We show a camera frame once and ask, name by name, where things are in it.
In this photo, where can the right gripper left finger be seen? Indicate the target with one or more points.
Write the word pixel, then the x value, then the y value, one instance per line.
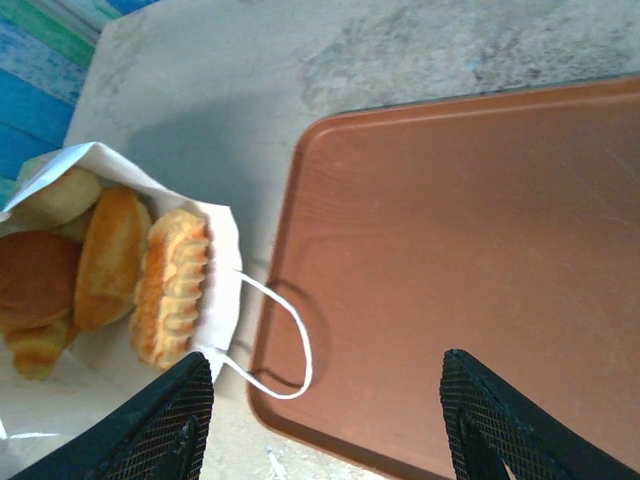
pixel 150 430

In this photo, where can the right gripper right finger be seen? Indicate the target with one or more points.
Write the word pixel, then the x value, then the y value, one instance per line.
pixel 500 430

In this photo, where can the pale round bread bun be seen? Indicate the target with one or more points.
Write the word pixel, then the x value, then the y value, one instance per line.
pixel 65 197

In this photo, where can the golden oval bread roll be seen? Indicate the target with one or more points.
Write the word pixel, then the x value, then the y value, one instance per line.
pixel 110 260

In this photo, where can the brown plastic tray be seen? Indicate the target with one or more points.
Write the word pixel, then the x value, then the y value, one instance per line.
pixel 450 225

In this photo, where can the golden croissant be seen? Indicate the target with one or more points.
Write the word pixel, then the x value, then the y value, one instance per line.
pixel 35 350

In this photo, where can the scalloped ridged pastry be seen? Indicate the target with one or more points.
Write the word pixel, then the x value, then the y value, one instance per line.
pixel 170 290

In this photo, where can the white printed paper bag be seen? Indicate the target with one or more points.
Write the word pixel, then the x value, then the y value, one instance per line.
pixel 220 300

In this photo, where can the aluminium frame post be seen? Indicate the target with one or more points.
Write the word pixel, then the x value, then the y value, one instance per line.
pixel 95 20

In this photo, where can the brown round bread bun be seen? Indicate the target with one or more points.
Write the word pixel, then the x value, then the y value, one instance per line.
pixel 35 275

